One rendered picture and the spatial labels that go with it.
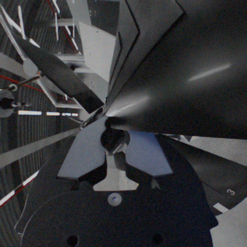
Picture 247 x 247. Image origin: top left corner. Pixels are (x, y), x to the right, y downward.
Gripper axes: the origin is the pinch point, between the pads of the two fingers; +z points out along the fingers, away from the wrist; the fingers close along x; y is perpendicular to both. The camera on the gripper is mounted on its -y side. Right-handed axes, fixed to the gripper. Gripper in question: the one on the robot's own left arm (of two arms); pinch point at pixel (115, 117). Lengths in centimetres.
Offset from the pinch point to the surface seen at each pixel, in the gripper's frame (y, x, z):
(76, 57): -9, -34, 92
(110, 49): -9.6, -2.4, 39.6
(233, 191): 13.8, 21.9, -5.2
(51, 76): -3.1, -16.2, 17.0
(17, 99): 116, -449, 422
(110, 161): 577, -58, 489
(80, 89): 2.1, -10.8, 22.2
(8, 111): 3.3, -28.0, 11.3
